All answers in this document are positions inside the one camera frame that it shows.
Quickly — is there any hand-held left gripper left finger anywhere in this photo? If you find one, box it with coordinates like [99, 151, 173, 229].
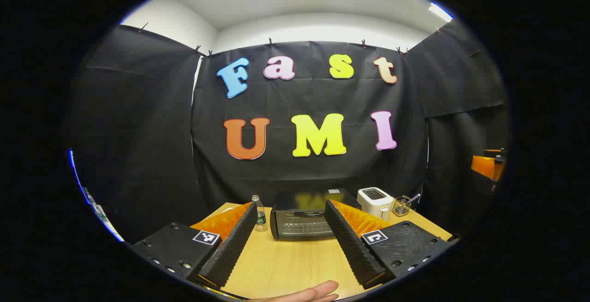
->
[131, 201, 259, 290]

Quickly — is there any white toaster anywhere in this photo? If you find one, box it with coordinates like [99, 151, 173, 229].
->
[357, 187, 395, 221]

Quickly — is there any clear plastic water bottle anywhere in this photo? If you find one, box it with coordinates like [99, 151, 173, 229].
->
[251, 195, 269, 232]

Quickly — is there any wire mesh utensil holder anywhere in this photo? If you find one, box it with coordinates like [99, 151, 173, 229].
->
[392, 195, 412, 217]

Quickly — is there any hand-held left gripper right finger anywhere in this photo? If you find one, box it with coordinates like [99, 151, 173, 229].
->
[324, 199, 457, 290]

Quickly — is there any small ceiling light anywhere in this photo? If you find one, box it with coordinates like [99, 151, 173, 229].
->
[429, 2, 454, 22]

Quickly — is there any black electric oven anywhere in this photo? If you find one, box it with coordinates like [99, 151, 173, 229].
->
[270, 188, 362, 241]

